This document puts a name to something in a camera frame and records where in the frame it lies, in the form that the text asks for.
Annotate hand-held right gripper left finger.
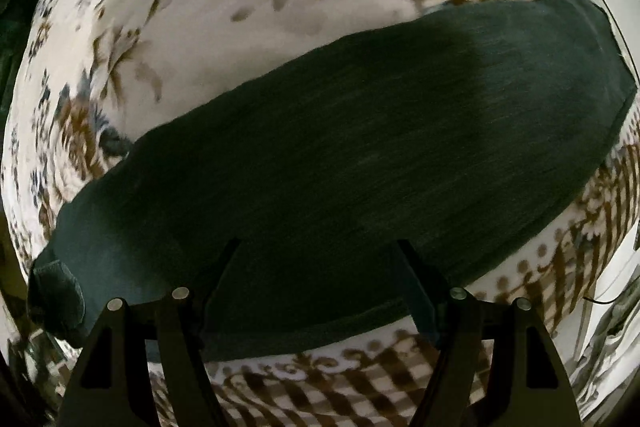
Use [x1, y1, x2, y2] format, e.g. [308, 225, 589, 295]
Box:
[59, 238, 242, 427]

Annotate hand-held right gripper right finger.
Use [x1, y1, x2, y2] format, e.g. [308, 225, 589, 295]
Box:
[395, 239, 583, 427]

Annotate dark green pants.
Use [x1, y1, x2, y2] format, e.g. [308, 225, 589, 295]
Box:
[27, 0, 638, 360]

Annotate floral printed blanket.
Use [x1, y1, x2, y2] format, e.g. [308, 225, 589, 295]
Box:
[2, 0, 640, 427]

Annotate dark cloth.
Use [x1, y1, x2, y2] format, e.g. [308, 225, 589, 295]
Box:
[0, 0, 61, 118]

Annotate black cable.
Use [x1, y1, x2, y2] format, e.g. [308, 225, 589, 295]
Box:
[582, 272, 640, 305]

